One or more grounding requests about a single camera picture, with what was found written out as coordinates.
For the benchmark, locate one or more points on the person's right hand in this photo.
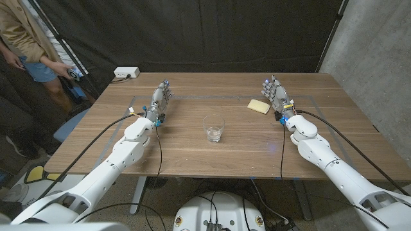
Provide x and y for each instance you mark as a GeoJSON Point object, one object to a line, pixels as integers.
{"type": "Point", "coordinates": [13, 60]}

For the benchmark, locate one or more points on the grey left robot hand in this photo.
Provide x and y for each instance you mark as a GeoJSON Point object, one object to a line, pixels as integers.
{"type": "Point", "coordinates": [157, 102]}

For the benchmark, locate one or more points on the person's left hand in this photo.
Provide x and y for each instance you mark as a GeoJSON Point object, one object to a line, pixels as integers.
{"type": "Point", "coordinates": [62, 70]}

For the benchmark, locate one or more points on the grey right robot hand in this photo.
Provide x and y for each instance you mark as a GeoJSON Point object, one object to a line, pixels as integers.
{"type": "Point", "coordinates": [279, 96]}

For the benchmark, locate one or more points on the yellow sponge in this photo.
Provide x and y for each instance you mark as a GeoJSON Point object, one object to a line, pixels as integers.
{"type": "Point", "coordinates": [258, 106]}

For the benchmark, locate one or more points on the clear glass cup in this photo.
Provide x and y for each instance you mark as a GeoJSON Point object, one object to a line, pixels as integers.
{"type": "Point", "coordinates": [213, 128]}

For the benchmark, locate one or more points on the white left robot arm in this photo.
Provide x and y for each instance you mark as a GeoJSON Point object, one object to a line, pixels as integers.
{"type": "Point", "coordinates": [96, 183]}

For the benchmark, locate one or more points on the person's right forearm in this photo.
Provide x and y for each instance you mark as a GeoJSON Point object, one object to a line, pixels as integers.
{"type": "Point", "coordinates": [4, 48]}

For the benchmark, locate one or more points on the person's left forearm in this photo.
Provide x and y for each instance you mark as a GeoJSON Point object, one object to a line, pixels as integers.
{"type": "Point", "coordinates": [47, 61]}

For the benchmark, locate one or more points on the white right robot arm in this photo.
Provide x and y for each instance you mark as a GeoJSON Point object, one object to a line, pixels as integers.
{"type": "Point", "coordinates": [340, 179]}

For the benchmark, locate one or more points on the blue box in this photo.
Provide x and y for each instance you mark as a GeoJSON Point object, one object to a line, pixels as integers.
{"type": "Point", "coordinates": [79, 92]}

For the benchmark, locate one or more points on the black backdrop stand pole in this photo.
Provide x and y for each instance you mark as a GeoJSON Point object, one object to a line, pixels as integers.
{"type": "Point", "coordinates": [61, 41]}
{"type": "Point", "coordinates": [332, 35]}

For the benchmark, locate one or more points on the person in tan jacket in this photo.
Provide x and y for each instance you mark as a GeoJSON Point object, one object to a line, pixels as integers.
{"type": "Point", "coordinates": [19, 32]}

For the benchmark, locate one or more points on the white power strip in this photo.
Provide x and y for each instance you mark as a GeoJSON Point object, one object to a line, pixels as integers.
{"type": "Point", "coordinates": [126, 72]}

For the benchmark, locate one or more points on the blue chair seat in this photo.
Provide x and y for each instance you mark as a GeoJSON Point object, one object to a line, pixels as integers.
{"type": "Point", "coordinates": [69, 126]}

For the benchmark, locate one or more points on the black backdrop curtain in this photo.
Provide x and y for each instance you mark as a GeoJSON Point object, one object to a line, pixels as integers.
{"type": "Point", "coordinates": [192, 32]}

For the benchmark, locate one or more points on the round black fan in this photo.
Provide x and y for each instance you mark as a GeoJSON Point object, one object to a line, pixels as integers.
{"type": "Point", "coordinates": [156, 183]}

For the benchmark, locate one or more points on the white table leg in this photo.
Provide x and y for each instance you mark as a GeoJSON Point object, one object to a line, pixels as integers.
{"type": "Point", "coordinates": [302, 199]}
{"type": "Point", "coordinates": [138, 194]}

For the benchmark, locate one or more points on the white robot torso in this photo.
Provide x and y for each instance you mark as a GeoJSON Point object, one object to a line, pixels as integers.
{"type": "Point", "coordinates": [220, 211]}

